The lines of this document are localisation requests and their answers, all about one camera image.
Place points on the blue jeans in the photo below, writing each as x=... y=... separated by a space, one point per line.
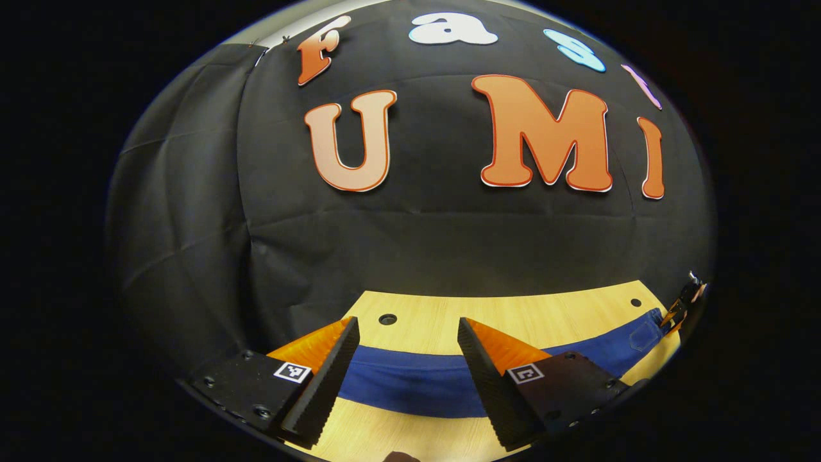
x=410 y=388

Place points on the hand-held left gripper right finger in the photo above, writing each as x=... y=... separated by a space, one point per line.
x=484 y=378

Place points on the black backdrop cloth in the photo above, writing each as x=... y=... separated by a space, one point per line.
x=417 y=244

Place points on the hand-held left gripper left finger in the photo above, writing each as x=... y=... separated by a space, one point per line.
x=330 y=378

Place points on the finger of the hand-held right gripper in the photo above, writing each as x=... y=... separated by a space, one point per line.
x=681 y=303

